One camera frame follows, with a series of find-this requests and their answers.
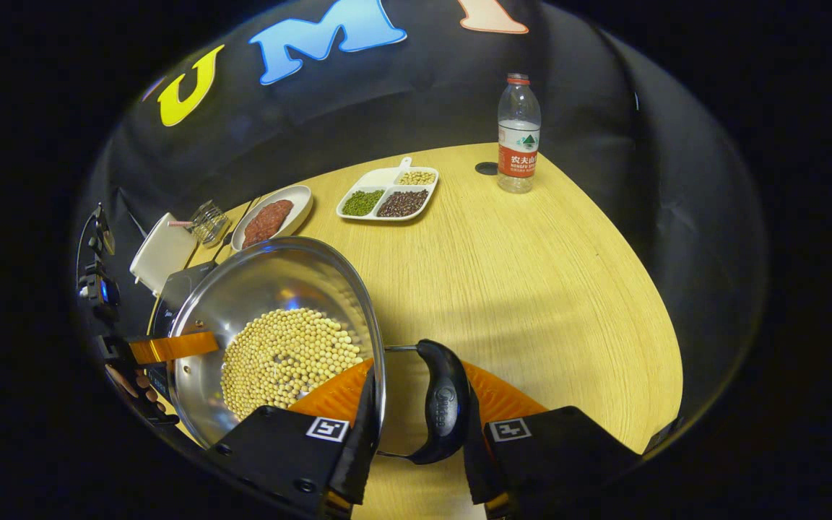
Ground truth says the white divided dish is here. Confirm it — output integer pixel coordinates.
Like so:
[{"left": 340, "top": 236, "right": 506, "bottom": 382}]
[{"left": 336, "top": 157, "right": 440, "bottom": 222}]

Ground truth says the heap of dark red beans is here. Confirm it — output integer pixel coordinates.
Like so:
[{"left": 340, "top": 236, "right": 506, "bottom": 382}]
[{"left": 377, "top": 189, "right": 430, "bottom": 218}]

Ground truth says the metal wire basket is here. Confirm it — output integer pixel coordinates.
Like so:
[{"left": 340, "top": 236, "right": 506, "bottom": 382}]
[{"left": 191, "top": 200, "right": 231, "bottom": 248}]

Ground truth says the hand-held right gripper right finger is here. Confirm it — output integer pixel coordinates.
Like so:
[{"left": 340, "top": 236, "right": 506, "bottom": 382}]
[{"left": 459, "top": 360, "right": 641, "bottom": 520}]

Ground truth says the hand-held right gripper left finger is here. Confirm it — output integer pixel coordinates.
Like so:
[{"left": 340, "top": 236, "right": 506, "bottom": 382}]
[{"left": 207, "top": 359, "right": 381, "bottom": 520}]

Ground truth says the red meat piece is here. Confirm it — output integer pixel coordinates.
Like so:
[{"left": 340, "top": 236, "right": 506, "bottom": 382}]
[
  {"left": 261, "top": 200, "right": 294, "bottom": 232},
  {"left": 243, "top": 215, "right": 274, "bottom": 248}
]

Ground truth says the heap of green mung beans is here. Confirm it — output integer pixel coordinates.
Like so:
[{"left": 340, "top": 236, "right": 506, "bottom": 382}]
[{"left": 342, "top": 189, "right": 386, "bottom": 217}]

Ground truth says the white round plate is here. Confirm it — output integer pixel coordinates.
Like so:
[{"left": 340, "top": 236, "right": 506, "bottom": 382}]
[{"left": 231, "top": 185, "right": 314, "bottom": 252}]

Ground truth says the stainless steel pot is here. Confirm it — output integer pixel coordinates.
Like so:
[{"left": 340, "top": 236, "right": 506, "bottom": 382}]
[{"left": 167, "top": 236, "right": 473, "bottom": 465}]

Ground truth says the clear plastic water bottle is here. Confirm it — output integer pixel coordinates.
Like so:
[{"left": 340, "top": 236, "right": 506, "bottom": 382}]
[{"left": 497, "top": 73, "right": 542, "bottom": 194}]

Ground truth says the pile of soybeans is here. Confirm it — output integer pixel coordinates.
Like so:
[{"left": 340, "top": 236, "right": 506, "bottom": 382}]
[{"left": 220, "top": 308, "right": 365, "bottom": 421}]

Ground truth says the black backdrop cloth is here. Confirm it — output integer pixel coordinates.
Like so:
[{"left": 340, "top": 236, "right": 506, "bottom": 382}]
[{"left": 73, "top": 0, "right": 771, "bottom": 463}]

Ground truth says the black induction cooktop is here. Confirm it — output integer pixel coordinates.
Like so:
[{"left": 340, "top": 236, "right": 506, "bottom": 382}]
[{"left": 147, "top": 261, "right": 218, "bottom": 405}]

